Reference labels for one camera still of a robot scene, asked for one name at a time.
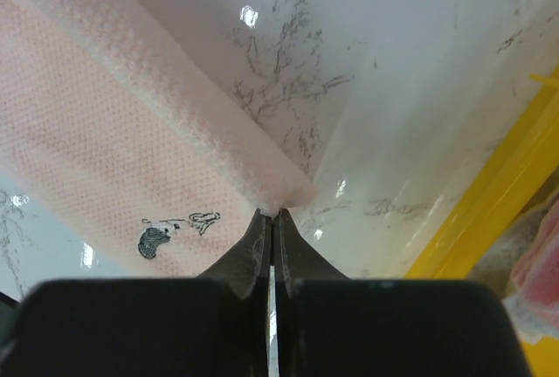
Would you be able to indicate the plain peach towel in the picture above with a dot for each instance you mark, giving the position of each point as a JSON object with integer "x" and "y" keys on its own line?
{"x": 109, "y": 122}

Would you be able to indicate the pink striped towel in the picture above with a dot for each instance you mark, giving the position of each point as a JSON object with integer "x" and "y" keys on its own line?
{"x": 532, "y": 288}

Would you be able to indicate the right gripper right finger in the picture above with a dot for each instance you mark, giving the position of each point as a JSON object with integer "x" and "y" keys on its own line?
{"x": 294, "y": 259}

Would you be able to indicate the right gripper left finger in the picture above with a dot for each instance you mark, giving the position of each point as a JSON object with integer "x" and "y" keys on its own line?
{"x": 247, "y": 262}

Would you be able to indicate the yellow plastic bin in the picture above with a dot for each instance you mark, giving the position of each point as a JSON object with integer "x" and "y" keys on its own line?
{"x": 473, "y": 255}

